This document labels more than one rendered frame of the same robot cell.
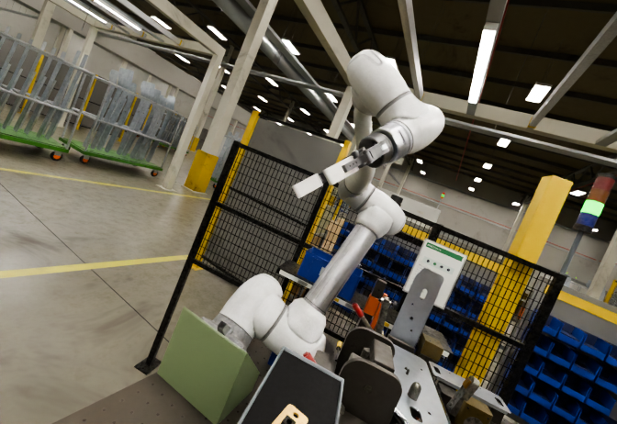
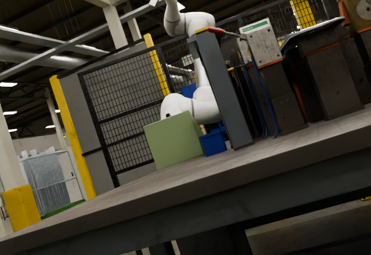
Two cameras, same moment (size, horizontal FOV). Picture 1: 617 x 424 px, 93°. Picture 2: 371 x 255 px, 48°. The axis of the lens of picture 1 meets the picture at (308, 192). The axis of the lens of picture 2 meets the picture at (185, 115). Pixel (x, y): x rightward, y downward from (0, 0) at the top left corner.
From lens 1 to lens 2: 157 cm
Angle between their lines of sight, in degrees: 10
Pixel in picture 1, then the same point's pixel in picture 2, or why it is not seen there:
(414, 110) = not seen: outside the picture
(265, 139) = (79, 90)
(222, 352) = (178, 122)
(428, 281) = not seen: hidden behind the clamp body
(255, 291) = (170, 100)
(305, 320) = (205, 92)
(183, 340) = (156, 140)
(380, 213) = (197, 21)
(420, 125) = not seen: outside the picture
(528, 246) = not seen: outside the picture
